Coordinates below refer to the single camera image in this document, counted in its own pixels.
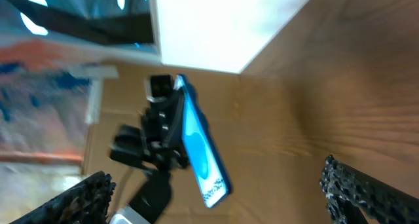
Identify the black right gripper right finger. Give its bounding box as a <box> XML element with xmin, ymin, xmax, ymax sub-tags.
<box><xmin>319</xmin><ymin>155</ymin><xmax>418</xmax><ymax>224</ymax></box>

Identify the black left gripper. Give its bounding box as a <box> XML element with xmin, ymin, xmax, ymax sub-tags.
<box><xmin>109</xmin><ymin>96</ymin><xmax>189</xmax><ymax>170</ymax></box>

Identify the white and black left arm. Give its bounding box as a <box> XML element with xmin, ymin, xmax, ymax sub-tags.
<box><xmin>109</xmin><ymin>96</ymin><xmax>189</xmax><ymax>223</ymax></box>

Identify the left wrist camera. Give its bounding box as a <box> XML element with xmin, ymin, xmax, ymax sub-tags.
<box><xmin>144</xmin><ymin>74</ymin><xmax>173</xmax><ymax>103</ymax></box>

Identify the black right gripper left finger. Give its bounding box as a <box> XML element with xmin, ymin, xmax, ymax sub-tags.
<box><xmin>12</xmin><ymin>171</ymin><xmax>116</xmax><ymax>224</ymax></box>

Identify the blue Samsung Galaxy smartphone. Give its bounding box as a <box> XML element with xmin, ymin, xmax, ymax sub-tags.
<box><xmin>174</xmin><ymin>74</ymin><xmax>232</xmax><ymax>208</ymax></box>

